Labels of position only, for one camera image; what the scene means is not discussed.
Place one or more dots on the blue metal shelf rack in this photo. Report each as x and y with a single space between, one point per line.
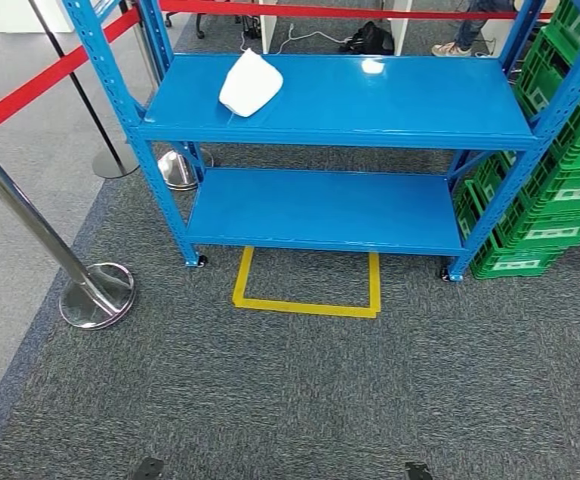
345 99

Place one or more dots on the white plastic cover part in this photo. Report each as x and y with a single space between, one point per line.
250 83

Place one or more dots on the yellow floor tape outline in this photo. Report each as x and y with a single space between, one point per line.
300 307

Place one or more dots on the white desk leg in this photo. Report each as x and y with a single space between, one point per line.
400 26
268 26

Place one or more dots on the black bag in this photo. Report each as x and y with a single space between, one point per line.
370 40

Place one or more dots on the black office chair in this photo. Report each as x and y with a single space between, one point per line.
197 20

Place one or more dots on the green plastic crate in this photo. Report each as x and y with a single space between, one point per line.
545 195
513 235
530 79
560 13
480 262

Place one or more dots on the person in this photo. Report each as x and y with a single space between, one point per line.
465 36

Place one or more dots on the black stanchion post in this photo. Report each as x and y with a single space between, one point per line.
115 162

